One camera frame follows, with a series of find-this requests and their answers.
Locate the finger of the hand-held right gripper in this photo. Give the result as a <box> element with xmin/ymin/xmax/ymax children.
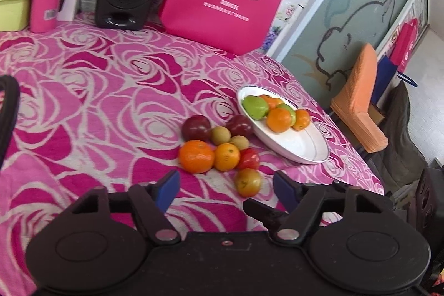
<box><xmin>243</xmin><ymin>198</ymin><xmax>292</xmax><ymax>231</ymax></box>

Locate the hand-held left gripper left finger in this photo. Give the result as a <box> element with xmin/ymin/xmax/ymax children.
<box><xmin>71</xmin><ymin>169</ymin><xmax>181</xmax><ymax>246</ymax></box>

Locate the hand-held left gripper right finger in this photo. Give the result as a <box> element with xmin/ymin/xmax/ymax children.
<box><xmin>269</xmin><ymin>170</ymin><xmax>394</xmax><ymax>247</ymax></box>

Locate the yellow-red apple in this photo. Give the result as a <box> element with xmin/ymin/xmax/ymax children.
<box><xmin>235</xmin><ymin>168</ymin><xmax>262</xmax><ymax>198</ymax></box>

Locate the rough mandarin orange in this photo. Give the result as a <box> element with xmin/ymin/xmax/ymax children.
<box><xmin>178</xmin><ymin>140</ymin><xmax>215</xmax><ymax>174</ymax></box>

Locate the white plate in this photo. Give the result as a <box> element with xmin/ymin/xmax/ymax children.
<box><xmin>237</xmin><ymin>85</ymin><xmax>330</xmax><ymax>165</ymax></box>

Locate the small round kumquat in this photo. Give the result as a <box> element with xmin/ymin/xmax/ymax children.
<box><xmin>213</xmin><ymin>143</ymin><xmax>241</xmax><ymax>172</ymax></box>

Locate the dark red plum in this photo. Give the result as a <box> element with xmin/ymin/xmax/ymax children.
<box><xmin>182</xmin><ymin>115</ymin><xmax>212</xmax><ymax>142</ymax></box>
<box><xmin>226</xmin><ymin>114</ymin><xmax>254</xmax><ymax>138</ymax></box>

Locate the tan longan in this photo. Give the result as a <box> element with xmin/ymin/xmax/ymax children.
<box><xmin>229</xmin><ymin>135</ymin><xmax>249</xmax><ymax>150</ymax></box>
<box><xmin>211</xmin><ymin>126</ymin><xmax>231</xmax><ymax>146</ymax></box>

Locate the large orange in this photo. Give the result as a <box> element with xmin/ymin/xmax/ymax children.
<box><xmin>266</xmin><ymin>108</ymin><xmax>292</xmax><ymax>133</ymax></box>
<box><xmin>292</xmin><ymin>109</ymin><xmax>311</xmax><ymax>131</ymax></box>

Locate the stemmed mandarin orange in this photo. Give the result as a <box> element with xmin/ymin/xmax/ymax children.
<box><xmin>260</xmin><ymin>94</ymin><xmax>284</xmax><ymax>109</ymax></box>

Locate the pink rose tablecloth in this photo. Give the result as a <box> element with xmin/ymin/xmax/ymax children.
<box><xmin>0</xmin><ymin>12</ymin><xmax>385</xmax><ymax>248</ymax></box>

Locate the orange chair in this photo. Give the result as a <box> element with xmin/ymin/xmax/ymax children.
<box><xmin>329</xmin><ymin>43</ymin><xmax>389</xmax><ymax>154</ymax></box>

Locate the dark covered chair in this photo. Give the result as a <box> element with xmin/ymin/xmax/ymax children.
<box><xmin>371</xmin><ymin>81</ymin><xmax>430</xmax><ymax>193</ymax></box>

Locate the large black floor speaker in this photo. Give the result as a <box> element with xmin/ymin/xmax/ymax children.
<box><xmin>414</xmin><ymin>167</ymin><xmax>444</xmax><ymax>243</ymax></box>

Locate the blue bag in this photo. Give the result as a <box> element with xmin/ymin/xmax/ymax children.
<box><xmin>376</xmin><ymin>55</ymin><xmax>417</xmax><ymax>106</ymax></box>

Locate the black curved tube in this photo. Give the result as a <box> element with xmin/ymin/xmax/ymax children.
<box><xmin>0</xmin><ymin>75</ymin><xmax>20</xmax><ymax>168</ymax></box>

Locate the glass door with cartoon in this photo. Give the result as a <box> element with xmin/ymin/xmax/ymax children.
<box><xmin>277</xmin><ymin>0</ymin><xmax>427</xmax><ymax>109</ymax></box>

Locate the magenta paper bag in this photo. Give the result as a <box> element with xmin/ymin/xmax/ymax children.
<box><xmin>390</xmin><ymin>19</ymin><xmax>419</xmax><ymax>74</ymax></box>

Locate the light green box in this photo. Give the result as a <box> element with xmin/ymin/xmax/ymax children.
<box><xmin>0</xmin><ymin>0</ymin><xmax>35</xmax><ymax>32</ymax></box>

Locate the floral wall sticker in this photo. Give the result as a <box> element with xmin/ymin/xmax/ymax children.
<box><xmin>260</xmin><ymin>0</ymin><xmax>313</xmax><ymax>54</ymax></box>

